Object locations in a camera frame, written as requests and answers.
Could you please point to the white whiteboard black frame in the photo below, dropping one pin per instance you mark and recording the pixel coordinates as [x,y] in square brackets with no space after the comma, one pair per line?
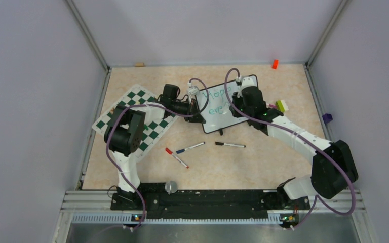
[217,115]

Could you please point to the black cap marker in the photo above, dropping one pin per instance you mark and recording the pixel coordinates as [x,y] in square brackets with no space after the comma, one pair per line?
[229,144]

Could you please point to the wooden cork piece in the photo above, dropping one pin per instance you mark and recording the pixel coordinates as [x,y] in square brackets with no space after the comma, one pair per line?
[139,64]

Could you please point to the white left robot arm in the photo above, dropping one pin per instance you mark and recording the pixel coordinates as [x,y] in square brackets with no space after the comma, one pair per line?
[127,167]

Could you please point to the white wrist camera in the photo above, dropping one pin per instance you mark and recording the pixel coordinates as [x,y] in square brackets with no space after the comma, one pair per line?
[192,91]
[245,81]

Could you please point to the purple toy block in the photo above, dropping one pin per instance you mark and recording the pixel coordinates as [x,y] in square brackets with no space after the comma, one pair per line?
[327,118]

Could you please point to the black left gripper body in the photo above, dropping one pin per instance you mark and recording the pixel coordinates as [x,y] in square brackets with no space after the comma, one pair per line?
[181,108]

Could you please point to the grey round knob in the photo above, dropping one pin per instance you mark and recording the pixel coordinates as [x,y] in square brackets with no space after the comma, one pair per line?
[171,187]

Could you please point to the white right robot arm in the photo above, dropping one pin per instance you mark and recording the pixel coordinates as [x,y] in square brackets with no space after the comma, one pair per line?
[333,166]

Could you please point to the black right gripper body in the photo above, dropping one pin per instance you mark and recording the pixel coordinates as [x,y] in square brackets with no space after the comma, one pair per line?
[239,103]

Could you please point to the orange toy block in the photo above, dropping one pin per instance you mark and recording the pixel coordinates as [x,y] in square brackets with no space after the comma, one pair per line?
[275,64]

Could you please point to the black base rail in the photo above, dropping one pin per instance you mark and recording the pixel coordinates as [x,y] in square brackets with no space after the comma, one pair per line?
[204,204]

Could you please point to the blue cap marker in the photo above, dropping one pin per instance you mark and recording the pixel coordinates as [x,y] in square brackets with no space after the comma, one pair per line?
[190,147]

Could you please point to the red cap marker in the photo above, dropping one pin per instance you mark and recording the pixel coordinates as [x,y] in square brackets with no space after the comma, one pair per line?
[176,157]

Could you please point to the green white toy brick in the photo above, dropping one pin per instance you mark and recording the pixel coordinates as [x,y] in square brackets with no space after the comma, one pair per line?
[282,106]

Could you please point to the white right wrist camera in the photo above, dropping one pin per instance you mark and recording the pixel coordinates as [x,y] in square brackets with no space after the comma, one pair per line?
[245,81]

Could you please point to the green white chess mat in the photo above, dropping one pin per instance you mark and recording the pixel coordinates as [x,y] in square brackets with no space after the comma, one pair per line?
[124,131]

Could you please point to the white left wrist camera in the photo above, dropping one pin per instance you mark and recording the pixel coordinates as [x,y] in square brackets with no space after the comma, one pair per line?
[192,91]

